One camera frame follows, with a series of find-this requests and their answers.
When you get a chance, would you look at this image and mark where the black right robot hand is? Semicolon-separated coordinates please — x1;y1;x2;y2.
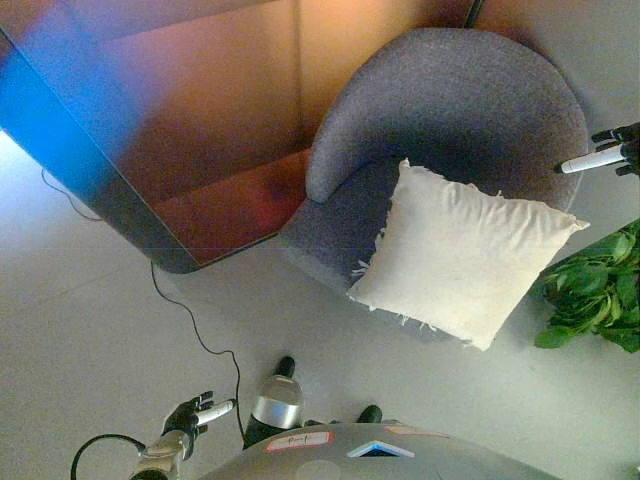
559;122;640;178

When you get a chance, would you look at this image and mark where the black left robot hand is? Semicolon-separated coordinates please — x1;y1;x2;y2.
162;390;237;437

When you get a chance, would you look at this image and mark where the cream fringed square pillow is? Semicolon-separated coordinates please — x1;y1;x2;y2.
346;158;592;353

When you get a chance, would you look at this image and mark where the grey fabric tub sofa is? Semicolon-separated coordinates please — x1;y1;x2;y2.
279;27;590;346

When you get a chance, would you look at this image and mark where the silver left robot leg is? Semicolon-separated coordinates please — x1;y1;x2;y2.
243;355;306;447

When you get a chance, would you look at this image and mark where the green leafy plant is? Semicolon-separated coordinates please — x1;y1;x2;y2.
531;218;640;354

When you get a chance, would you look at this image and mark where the grey robot torso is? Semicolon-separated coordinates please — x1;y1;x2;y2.
198;422;564;480

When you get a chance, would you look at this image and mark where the reddish-brown wooden cabinet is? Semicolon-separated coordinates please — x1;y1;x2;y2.
0;0;476;276

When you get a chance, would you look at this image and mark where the thin black floor cable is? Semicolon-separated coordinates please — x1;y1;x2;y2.
40;168;247;447

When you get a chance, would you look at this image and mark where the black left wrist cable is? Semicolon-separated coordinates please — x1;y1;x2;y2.
69;433;149;480

